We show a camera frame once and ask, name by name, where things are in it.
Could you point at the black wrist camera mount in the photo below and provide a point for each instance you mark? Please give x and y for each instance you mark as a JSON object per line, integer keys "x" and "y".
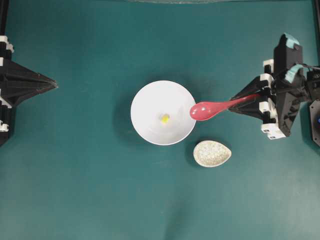
{"x": 289, "y": 81}

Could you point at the black left frame rail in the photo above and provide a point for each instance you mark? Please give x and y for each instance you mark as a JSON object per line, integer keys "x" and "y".
{"x": 4, "y": 6}

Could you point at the black right frame rail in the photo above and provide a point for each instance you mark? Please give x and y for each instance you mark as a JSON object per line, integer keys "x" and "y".
{"x": 316, "y": 16}

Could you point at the pink plastic soup spoon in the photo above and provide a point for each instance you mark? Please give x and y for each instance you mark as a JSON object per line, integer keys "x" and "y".
{"x": 206, "y": 110}

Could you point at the speckled ceramic spoon rest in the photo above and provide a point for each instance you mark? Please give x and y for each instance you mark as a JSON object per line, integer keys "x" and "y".
{"x": 210, "y": 154}

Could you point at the yellow hexagonal prism block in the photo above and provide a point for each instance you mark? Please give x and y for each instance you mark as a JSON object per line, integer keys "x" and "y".
{"x": 165, "y": 118}

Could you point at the white round bowl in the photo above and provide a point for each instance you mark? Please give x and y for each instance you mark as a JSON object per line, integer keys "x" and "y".
{"x": 154, "y": 100}

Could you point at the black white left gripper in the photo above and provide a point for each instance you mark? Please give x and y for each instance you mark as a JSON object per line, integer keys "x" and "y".
{"x": 12, "y": 97}

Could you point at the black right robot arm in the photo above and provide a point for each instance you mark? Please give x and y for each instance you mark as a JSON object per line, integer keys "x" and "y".
{"x": 312, "y": 88}

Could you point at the green mat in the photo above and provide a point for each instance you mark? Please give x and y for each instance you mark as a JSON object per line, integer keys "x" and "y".
{"x": 75, "y": 168}

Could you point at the black frame rail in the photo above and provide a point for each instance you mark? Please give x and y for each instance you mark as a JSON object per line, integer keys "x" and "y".
{"x": 4, "y": 6}
{"x": 316, "y": 16}

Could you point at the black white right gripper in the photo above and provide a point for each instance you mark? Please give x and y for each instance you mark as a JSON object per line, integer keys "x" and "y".
{"x": 265, "y": 110}

